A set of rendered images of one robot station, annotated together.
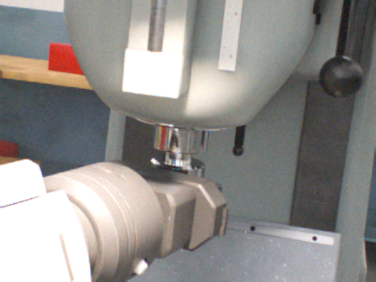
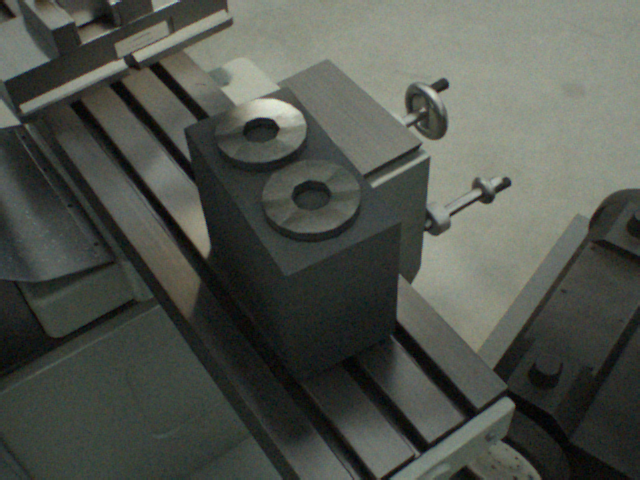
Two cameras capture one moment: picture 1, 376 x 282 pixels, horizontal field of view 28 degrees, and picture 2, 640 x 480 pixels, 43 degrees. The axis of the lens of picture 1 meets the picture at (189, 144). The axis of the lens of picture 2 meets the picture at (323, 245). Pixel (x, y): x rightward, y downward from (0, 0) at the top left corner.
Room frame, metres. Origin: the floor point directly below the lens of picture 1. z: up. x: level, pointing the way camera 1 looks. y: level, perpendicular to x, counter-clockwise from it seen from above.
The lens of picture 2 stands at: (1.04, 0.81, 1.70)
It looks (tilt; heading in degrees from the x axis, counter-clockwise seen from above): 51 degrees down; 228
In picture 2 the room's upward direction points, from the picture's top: 4 degrees counter-clockwise
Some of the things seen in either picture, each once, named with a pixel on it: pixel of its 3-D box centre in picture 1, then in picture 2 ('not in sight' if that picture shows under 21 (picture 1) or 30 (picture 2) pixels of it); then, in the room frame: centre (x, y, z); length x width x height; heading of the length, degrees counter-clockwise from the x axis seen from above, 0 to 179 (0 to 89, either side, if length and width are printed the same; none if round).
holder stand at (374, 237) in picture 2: not in sight; (292, 229); (0.70, 0.39, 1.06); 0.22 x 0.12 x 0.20; 75
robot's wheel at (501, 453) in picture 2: not in sight; (504, 452); (0.49, 0.59, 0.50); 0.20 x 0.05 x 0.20; 98
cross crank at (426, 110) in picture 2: not in sight; (411, 119); (0.15, 0.10, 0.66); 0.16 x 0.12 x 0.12; 170
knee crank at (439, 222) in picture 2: not in sight; (467, 199); (0.14, 0.24, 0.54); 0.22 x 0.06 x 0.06; 170
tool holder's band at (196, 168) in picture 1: (178, 166); not in sight; (0.64, 0.01, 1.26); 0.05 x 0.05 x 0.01
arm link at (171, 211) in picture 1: (122, 218); not in sight; (0.56, 0.04, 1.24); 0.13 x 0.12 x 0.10; 67
